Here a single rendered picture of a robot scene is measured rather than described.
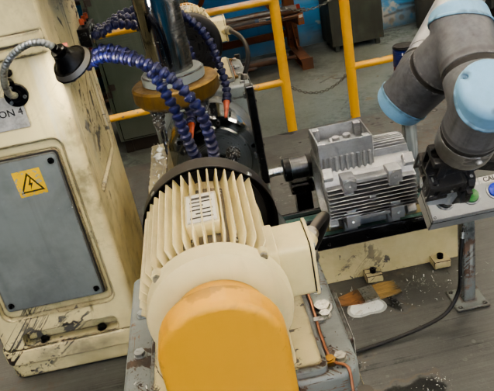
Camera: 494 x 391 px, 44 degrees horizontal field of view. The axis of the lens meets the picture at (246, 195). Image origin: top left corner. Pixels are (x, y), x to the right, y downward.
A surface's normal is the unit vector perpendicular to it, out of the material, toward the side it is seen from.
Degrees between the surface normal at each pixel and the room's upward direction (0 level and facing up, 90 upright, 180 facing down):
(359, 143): 90
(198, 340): 90
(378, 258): 90
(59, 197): 90
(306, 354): 0
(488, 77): 43
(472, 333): 0
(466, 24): 38
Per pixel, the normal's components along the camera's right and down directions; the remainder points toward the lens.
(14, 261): 0.11, 0.45
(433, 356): -0.18, -0.87
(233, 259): 0.18, 0.11
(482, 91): -0.07, -0.32
